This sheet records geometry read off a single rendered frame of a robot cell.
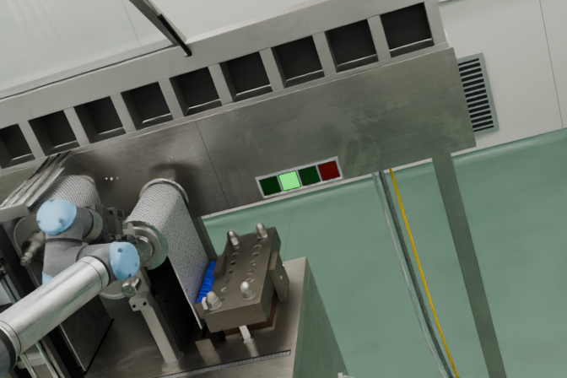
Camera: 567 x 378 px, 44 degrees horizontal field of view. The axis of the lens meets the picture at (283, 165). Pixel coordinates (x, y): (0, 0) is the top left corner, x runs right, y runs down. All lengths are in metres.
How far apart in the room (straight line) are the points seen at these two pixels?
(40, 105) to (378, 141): 0.98
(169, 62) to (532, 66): 2.90
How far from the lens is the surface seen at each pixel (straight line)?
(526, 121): 4.60
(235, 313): 1.87
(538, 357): 3.02
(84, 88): 2.09
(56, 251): 1.52
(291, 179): 2.05
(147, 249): 1.83
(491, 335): 2.58
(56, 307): 1.31
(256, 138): 2.01
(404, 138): 2.00
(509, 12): 4.37
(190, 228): 2.04
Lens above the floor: 1.98
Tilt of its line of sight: 21 degrees down
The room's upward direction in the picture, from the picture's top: 19 degrees counter-clockwise
